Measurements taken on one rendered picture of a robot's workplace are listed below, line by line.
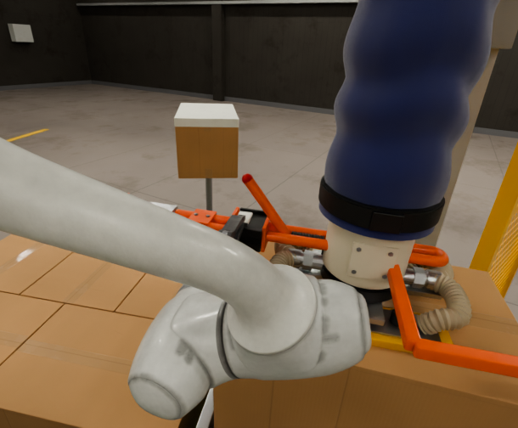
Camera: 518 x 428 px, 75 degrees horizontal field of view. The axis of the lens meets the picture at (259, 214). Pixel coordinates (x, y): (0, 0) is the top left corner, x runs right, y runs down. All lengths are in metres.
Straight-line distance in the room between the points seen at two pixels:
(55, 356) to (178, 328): 0.90
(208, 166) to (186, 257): 2.04
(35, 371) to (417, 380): 1.05
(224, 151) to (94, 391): 1.58
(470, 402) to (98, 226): 0.64
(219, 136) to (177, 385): 1.95
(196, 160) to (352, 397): 1.85
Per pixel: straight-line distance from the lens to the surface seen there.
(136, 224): 0.27
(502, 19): 1.64
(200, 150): 2.28
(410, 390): 0.70
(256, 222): 0.73
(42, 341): 1.38
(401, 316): 0.57
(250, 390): 0.78
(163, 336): 0.44
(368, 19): 0.58
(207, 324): 0.43
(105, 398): 1.15
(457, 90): 0.58
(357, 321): 0.38
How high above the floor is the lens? 1.44
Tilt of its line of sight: 26 degrees down
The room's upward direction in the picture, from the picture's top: 3 degrees clockwise
